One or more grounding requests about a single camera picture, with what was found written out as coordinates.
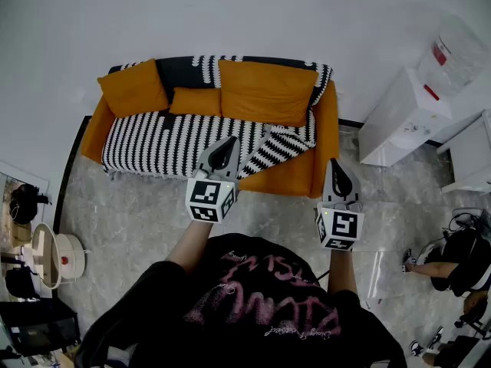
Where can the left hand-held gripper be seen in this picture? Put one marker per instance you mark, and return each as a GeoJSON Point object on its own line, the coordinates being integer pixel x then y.
{"type": "Point", "coordinates": [209, 199]}

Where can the black bag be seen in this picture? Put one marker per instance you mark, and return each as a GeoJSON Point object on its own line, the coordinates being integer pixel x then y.
{"type": "Point", "coordinates": [19, 282]}

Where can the black white patterned blanket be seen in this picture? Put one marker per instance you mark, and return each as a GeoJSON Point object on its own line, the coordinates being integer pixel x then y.
{"type": "Point", "coordinates": [153, 144]}

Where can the spare grey gripper device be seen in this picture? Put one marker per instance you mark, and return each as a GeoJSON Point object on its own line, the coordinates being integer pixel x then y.
{"type": "Point", "coordinates": [407, 261]}

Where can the person's right forearm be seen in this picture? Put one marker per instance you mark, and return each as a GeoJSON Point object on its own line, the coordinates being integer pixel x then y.
{"type": "Point", "coordinates": [341, 270]}

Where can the round white side table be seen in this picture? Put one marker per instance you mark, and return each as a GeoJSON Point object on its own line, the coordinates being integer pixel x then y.
{"type": "Point", "coordinates": [73, 251]}

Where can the white cabinet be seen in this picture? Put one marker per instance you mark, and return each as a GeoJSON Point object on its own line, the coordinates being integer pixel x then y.
{"type": "Point", "coordinates": [472, 152]}

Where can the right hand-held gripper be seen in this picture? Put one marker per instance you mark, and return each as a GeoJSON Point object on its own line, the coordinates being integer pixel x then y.
{"type": "Point", "coordinates": [341, 226]}

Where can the person's left forearm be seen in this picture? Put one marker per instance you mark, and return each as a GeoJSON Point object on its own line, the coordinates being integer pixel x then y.
{"type": "Point", "coordinates": [190, 245]}

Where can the orange sofa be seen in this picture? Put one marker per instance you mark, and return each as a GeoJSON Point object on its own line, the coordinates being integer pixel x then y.
{"type": "Point", "coordinates": [326, 136]}

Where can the large orange cushion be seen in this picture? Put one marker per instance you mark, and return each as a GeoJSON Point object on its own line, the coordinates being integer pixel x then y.
{"type": "Point", "coordinates": [264, 90]}

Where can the black backpack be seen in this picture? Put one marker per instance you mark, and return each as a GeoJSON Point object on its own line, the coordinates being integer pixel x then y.
{"type": "Point", "coordinates": [25, 203]}

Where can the black storage case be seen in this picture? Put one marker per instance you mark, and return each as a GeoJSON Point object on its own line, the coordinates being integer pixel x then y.
{"type": "Point", "coordinates": [38, 328]}

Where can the clear water bottle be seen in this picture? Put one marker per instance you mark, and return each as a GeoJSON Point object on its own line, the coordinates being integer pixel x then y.
{"type": "Point", "coordinates": [456, 56]}

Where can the person's black printed t-shirt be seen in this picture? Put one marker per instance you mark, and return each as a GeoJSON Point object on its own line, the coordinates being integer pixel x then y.
{"type": "Point", "coordinates": [245, 320]}

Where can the small orange cushion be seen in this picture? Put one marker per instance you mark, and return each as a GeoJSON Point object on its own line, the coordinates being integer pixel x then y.
{"type": "Point", "coordinates": [195, 102]}

